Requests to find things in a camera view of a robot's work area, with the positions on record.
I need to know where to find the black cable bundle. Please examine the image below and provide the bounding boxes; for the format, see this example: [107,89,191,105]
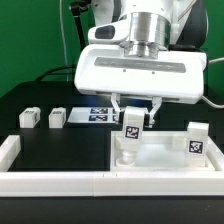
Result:
[34,63,80,83]

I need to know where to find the white marker sheet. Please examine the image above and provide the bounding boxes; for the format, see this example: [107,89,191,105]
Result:
[68,107,116,124]

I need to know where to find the white square tabletop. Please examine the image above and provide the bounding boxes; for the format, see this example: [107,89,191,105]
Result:
[110,131,218,172]

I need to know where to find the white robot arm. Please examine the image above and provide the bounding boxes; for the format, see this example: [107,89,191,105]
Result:
[74,0,207,125]

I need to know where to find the white U-shaped obstacle fence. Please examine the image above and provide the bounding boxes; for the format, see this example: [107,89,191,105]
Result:
[0,135,224,197]

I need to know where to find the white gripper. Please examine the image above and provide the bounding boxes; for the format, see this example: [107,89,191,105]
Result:
[74,23,207,128]

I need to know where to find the white hanging cable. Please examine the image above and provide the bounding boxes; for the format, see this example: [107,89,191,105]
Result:
[58,0,70,66]

